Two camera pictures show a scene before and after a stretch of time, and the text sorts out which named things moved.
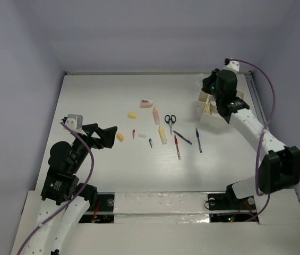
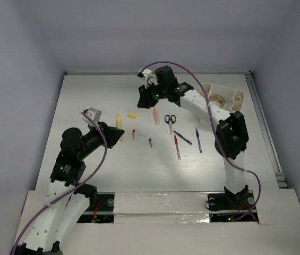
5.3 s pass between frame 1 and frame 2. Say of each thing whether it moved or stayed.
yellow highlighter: moved
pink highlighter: stayed
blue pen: stayed
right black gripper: moved
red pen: stayed
